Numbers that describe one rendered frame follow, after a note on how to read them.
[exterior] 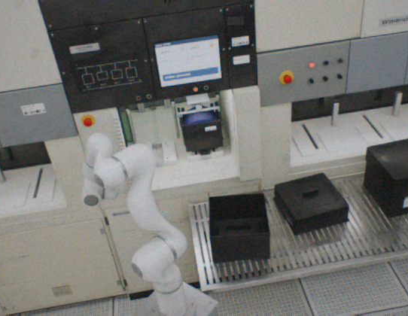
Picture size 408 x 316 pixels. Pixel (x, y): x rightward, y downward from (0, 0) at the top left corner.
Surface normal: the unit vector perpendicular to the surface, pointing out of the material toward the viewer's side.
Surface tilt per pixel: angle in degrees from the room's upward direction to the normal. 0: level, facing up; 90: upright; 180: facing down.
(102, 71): 90
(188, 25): 90
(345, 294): 0
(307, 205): 0
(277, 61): 90
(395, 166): 0
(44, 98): 90
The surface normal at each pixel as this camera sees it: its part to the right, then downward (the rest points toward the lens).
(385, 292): -0.10, -0.80
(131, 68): 0.14, 0.57
